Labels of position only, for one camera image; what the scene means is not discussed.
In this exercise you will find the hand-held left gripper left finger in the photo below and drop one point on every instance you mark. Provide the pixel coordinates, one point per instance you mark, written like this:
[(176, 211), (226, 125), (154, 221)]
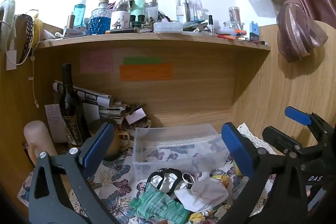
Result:
[(98, 145)]

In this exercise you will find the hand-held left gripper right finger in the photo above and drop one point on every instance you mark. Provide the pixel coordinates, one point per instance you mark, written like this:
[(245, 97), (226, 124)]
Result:
[(236, 150)]

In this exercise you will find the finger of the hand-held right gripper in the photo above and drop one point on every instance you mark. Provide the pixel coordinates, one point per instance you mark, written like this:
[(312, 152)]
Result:
[(278, 140), (298, 115)]

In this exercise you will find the white cloth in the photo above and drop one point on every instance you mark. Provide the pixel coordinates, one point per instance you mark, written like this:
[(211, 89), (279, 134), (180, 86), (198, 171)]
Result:
[(203, 193)]

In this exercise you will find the clear plastic box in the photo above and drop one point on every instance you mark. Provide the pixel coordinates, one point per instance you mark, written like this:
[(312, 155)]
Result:
[(181, 150)]

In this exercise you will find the black and white headband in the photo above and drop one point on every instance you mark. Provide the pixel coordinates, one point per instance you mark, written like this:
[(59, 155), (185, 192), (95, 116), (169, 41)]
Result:
[(165, 179)]

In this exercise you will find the green knit cloth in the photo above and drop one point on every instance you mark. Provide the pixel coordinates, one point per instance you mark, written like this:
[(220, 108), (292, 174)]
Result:
[(160, 204)]

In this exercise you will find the yellow soft toy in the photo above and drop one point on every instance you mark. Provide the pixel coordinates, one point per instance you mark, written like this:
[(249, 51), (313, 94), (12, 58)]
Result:
[(223, 178)]

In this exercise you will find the brown mug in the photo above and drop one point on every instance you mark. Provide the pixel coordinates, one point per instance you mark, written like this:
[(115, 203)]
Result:
[(115, 140)]

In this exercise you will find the patterned hair scrunchie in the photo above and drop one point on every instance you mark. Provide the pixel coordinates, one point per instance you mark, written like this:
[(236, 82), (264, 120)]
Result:
[(219, 172)]

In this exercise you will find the stack of papers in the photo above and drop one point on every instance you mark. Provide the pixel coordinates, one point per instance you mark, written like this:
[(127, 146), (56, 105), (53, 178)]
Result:
[(105, 106)]

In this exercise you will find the dark wine bottle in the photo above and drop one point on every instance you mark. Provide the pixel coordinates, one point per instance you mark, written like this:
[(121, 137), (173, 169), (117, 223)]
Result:
[(71, 113)]

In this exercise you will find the butterfly print tablecloth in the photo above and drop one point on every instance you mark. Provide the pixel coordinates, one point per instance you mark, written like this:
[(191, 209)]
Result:
[(123, 182)]

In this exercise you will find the patterned bowl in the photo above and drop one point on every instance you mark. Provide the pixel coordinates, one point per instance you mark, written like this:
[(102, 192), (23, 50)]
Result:
[(139, 125)]

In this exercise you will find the white handwritten note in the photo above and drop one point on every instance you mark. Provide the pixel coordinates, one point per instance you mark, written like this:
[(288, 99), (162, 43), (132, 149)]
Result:
[(55, 121)]

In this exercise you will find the pink cylinder cup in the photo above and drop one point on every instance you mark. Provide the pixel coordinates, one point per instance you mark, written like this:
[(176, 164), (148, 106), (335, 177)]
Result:
[(39, 137)]

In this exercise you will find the wooden shelf unit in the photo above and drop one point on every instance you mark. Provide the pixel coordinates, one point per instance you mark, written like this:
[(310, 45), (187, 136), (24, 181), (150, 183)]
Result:
[(183, 92)]

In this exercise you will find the pink sticky note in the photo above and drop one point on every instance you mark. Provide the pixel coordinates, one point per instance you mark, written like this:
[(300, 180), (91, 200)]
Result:
[(96, 61)]

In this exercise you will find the orange sticky note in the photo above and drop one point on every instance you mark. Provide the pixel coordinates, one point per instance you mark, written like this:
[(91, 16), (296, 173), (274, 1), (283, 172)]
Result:
[(146, 71)]

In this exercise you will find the blue plastic block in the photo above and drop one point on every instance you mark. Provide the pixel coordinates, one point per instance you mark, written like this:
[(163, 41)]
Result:
[(253, 31)]

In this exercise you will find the green sticky note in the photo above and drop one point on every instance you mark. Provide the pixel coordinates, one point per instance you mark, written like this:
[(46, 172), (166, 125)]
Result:
[(141, 60)]

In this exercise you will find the mauve striped curtain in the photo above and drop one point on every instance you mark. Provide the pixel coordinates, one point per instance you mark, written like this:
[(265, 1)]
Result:
[(294, 3)]

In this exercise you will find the clear glass jar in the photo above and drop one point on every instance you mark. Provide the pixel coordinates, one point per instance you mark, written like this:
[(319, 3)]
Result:
[(233, 18)]

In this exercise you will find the white paper tag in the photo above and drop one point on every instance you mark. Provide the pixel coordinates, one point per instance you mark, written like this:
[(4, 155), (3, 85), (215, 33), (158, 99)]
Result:
[(11, 61)]

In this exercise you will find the blue liquid glass bottle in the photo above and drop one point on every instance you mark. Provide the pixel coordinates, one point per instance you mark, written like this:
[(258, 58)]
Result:
[(101, 19)]

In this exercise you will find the dark lace headband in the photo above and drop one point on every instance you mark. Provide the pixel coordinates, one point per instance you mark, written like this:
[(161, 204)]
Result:
[(28, 35)]

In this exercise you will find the light blue bottle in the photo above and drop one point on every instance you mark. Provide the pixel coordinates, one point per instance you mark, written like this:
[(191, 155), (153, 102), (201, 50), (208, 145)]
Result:
[(78, 14)]

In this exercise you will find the translucent rectangular case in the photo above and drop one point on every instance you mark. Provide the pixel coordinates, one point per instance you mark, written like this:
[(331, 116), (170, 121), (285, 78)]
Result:
[(168, 27)]

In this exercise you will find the mint green bottle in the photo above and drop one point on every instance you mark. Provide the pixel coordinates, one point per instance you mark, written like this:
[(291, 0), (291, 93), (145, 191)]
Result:
[(137, 6)]

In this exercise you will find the clear silver capped bottle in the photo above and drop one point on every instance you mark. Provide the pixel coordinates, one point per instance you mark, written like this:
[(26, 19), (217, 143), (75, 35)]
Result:
[(151, 7)]

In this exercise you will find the clear plastic packaging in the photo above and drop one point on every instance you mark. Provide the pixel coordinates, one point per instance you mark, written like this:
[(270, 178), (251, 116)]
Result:
[(187, 7)]

